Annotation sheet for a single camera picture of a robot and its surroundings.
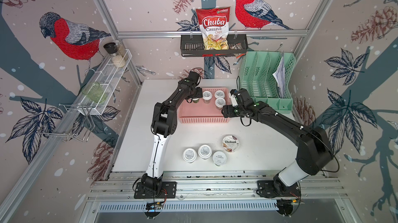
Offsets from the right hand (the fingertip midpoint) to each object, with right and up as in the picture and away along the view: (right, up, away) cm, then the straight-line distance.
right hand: (226, 109), depth 88 cm
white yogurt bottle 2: (-3, +9, +16) cm, 19 cm away
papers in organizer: (+31, +20, +1) cm, 37 cm away
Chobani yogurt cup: (+2, -19, -4) cm, 19 cm away
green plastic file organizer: (+28, +23, +30) cm, 47 cm away
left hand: (-17, +10, +16) cm, 25 cm away
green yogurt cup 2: (-21, -23, -10) cm, 33 cm away
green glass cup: (-62, +10, -20) cm, 66 cm away
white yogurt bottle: (-11, +7, +15) cm, 20 cm away
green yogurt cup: (-19, +5, +15) cm, 25 cm away
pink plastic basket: (-14, -4, +18) cm, 23 cm away
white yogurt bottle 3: (-2, +4, +12) cm, 13 cm away
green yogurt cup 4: (-5, -24, -10) cm, 27 cm away
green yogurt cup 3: (-13, -21, -8) cm, 26 cm away
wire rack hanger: (-66, -2, -28) cm, 72 cm away
